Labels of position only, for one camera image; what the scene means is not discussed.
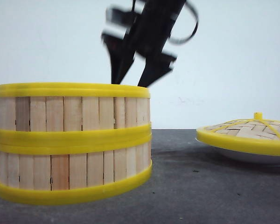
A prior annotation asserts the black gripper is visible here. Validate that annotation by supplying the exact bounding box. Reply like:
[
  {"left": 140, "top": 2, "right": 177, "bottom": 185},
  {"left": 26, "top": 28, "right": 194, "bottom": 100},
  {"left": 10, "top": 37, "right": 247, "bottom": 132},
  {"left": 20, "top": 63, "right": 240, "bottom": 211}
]
[{"left": 101, "top": 0, "right": 186, "bottom": 87}]

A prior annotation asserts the steamer drawer with two buns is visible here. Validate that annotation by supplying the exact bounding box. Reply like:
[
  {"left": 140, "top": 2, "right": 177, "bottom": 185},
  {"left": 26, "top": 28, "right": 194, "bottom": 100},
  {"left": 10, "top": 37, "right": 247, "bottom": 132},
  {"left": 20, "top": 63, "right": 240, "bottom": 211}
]
[{"left": 0, "top": 83, "right": 152, "bottom": 155}]

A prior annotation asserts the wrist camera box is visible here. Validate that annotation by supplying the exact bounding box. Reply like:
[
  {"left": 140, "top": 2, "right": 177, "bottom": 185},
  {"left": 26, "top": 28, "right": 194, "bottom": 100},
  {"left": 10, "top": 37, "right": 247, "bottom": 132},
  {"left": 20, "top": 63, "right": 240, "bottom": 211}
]
[{"left": 106, "top": 8, "right": 133, "bottom": 27}]

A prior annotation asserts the steamer drawer with three buns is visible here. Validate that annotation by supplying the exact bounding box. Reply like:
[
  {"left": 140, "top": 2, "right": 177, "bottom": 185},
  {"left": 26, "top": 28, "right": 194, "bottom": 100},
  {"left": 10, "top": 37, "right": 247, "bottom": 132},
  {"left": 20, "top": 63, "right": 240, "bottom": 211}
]
[{"left": 0, "top": 142, "right": 152, "bottom": 205}]

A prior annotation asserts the black cable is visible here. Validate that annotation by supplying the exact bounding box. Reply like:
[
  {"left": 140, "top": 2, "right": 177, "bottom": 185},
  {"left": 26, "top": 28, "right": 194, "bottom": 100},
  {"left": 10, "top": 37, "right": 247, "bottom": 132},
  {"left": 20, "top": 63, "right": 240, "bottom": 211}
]
[{"left": 169, "top": 0, "right": 199, "bottom": 45}]

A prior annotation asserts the woven bamboo steamer lid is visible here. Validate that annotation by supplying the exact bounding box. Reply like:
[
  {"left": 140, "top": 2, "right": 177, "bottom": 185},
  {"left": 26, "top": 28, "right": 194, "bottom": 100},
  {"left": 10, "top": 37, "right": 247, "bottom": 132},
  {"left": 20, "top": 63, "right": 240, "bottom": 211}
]
[{"left": 196, "top": 112, "right": 280, "bottom": 157}]

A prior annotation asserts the white plate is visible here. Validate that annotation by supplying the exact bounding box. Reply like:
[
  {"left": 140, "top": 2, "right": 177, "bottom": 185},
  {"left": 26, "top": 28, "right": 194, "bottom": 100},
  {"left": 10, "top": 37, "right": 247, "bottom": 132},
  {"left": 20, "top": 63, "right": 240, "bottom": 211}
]
[{"left": 196, "top": 138, "right": 280, "bottom": 167}]

